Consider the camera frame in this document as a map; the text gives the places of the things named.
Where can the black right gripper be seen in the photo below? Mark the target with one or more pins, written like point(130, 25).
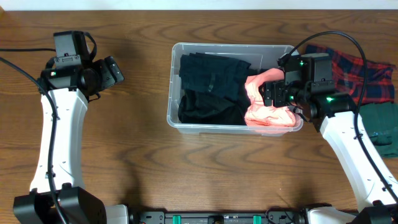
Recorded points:
point(280, 86)

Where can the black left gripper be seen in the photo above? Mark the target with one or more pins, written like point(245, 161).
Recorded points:
point(107, 79)

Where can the pink garment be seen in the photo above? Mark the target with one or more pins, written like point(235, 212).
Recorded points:
point(260, 115)

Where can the black garment with stripe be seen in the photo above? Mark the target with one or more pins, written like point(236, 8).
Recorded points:
point(215, 76)

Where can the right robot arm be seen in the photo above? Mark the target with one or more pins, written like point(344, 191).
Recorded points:
point(333, 116)

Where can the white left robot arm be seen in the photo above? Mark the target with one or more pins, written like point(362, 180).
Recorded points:
point(58, 187)

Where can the clear plastic storage bin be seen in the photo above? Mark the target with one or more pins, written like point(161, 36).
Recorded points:
point(259, 56)

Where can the red plaid shirt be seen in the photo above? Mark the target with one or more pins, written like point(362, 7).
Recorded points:
point(348, 75)

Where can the dark green garment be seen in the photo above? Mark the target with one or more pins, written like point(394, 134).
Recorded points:
point(380, 122)

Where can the black mounting rail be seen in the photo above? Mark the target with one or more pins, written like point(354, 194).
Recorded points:
point(271, 216)

